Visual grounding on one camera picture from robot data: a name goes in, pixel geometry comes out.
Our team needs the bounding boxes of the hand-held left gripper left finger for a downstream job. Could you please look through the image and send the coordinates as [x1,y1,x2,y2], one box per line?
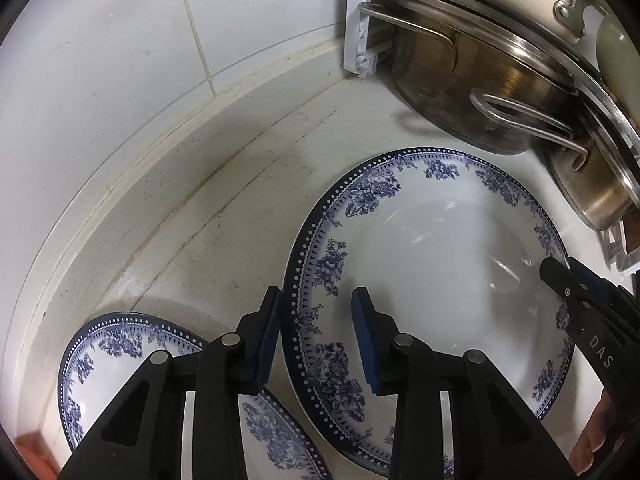
[59,286,283,480]

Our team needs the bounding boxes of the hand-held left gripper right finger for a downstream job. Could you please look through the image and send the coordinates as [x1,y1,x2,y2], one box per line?
[350,286,571,480]

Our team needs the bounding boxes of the blue floral white plate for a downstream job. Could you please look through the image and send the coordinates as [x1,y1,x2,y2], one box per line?
[57,312,333,480]
[281,147,577,478]

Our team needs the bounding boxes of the person's right hand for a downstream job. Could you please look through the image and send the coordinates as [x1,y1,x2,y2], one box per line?
[569,390,631,477]

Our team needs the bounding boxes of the small stainless steel pot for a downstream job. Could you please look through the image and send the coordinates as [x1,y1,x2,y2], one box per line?
[545,127,638,232]

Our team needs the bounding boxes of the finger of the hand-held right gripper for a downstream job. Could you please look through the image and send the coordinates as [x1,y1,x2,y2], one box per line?
[539,256,608,322]
[569,257,626,295]

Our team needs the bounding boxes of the white pot rack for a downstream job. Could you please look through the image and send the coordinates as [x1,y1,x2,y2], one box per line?
[344,0,397,77]

